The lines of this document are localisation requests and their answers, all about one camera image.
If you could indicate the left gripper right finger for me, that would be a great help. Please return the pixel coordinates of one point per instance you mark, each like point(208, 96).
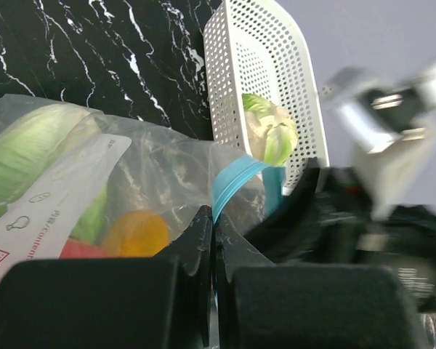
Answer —
point(264, 305)

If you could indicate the fake red apple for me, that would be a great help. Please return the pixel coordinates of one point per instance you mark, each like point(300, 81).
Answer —
point(75, 249)

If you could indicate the fake green lettuce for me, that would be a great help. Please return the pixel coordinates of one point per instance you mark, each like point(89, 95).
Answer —
point(31, 144)

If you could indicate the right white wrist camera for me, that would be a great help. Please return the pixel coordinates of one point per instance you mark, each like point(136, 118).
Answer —
point(389, 123)

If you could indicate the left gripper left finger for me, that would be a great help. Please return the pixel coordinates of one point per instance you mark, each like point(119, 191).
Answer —
point(149, 302)

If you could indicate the white oval basket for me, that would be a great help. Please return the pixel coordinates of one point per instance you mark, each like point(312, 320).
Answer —
point(257, 47)

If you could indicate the fake white cauliflower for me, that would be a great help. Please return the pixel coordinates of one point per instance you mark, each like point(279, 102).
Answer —
point(271, 132)

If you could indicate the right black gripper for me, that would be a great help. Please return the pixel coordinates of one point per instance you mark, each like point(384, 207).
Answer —
point(327, 219)

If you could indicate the clear zip top bag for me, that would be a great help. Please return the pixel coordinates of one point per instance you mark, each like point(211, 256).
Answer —
point(130, 165)

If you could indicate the fake orange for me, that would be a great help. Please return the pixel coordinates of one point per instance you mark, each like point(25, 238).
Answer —
point(139, 233)

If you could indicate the black marble pattern mat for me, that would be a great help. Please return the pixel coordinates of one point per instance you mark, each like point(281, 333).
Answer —
point(137, 59)

